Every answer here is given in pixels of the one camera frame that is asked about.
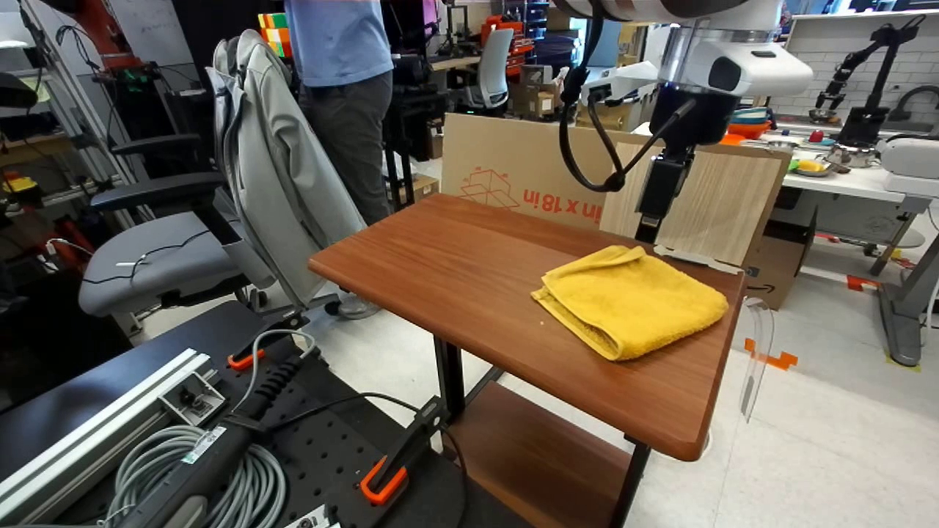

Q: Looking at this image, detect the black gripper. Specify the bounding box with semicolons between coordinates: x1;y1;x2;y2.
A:
633;81;739;248

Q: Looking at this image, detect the yellow towel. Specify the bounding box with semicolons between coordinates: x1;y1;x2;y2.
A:
529;242;735;367

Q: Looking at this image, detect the small cardboard box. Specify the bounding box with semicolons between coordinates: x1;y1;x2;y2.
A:
739;204;823;312

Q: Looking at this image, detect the large cardboard box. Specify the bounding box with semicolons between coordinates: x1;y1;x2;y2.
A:
437;107;795;277

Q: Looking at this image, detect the white desk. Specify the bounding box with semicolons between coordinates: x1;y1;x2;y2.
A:
774;132;939;210

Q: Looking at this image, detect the black table leg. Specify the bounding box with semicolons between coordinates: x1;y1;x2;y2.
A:
608;437;655;528
432;333;469;428

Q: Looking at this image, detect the wooden lower table shelf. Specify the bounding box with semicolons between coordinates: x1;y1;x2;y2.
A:
444;374;641;528

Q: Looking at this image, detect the grey desk leg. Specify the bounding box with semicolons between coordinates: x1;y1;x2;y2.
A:
872;200;939;371

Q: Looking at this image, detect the person in blue shirt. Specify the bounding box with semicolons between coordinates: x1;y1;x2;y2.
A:
280;0;399;229

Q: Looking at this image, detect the orange black clamp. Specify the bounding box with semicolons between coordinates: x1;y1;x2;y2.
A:
224;310;312;378
355;393;448;510

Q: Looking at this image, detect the grey jacket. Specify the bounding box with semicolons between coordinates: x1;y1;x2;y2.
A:
206;25;369;307

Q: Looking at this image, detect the black perforated breadboard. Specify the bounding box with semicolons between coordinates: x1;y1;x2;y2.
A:
0;292;476;528

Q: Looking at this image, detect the grey office chair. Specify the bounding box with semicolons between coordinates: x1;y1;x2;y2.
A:
73;134;347;332

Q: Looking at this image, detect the thick black cable sleeve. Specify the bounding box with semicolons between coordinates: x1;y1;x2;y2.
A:
554;4;708;195

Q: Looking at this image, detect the thin black cable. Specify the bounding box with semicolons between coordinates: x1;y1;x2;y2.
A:
316;387;447;437

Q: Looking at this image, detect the small metal corner bracket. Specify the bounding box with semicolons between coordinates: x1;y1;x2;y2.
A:
158;370;230;424
283;500;347;528

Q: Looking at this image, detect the grey coiled cable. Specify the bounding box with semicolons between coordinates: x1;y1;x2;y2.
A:
95;422;293;528

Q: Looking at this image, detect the aluminium extrusion rail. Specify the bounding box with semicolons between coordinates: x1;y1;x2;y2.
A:
0;345;215;505

